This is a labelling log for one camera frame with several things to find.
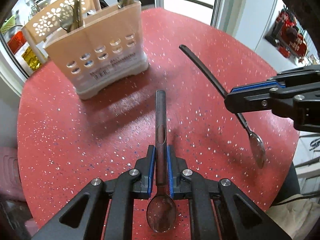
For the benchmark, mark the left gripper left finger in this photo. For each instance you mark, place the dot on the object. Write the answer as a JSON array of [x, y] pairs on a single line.
[[103, 209]]

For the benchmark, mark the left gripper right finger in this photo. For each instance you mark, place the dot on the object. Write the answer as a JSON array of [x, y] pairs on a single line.
[[218, 209]]

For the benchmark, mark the green plastic basket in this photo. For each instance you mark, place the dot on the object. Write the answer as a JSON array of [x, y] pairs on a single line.
[[8, 24]]

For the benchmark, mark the beige flower-pattern storage cart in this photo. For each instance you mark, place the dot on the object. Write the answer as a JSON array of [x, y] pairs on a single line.
[[47, 21]]

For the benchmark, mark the dark handled spoon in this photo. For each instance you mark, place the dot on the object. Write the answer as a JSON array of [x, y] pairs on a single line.
[[161, 210], [255, 141]]

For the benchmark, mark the pink plastic stool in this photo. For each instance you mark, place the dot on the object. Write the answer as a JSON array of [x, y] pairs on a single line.
[[11, 187]]

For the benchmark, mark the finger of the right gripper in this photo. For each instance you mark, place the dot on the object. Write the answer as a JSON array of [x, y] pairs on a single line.
[[259, 85], [261, 100]]

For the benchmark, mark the red plastic basket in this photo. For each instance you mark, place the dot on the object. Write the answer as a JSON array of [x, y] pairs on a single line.
[[16, 42]]

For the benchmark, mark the blue patterned chopstick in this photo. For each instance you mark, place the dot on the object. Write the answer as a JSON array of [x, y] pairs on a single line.
[[73, 27]]

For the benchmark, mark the beige plastic utensil holder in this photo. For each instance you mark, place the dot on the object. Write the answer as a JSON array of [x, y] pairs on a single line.
[[107, 48]]

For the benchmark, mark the yellow oil bottle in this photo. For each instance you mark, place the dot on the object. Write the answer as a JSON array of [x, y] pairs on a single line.
[[31, 59]]

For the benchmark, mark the dark translucent spoon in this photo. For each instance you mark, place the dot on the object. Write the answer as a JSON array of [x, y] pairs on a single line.
[[67, 18]]

